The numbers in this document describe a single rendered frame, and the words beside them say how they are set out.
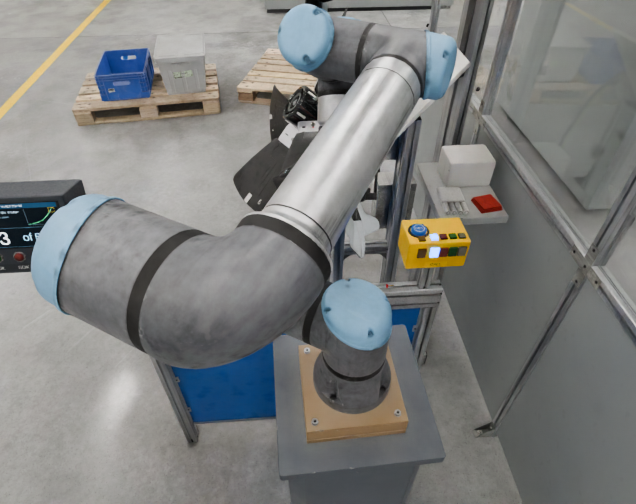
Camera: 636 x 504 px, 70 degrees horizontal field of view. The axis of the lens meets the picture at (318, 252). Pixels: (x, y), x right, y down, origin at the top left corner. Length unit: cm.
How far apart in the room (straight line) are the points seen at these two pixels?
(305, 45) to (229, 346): 39
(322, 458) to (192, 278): 61
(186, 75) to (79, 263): 388
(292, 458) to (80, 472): 138
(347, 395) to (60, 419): 166
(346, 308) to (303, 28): 41
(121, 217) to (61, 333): 221
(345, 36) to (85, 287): 42
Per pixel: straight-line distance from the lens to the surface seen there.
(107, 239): 41
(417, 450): 93
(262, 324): 36
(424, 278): 132
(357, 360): 77
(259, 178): 151
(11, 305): 289
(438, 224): 124
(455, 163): 171
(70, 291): 43
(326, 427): 87
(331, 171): 43
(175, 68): 423
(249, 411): 187
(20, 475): 228
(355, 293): 75
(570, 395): 156
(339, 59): 62
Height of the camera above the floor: 184
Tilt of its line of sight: 43 degrees down
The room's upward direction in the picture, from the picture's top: straight up
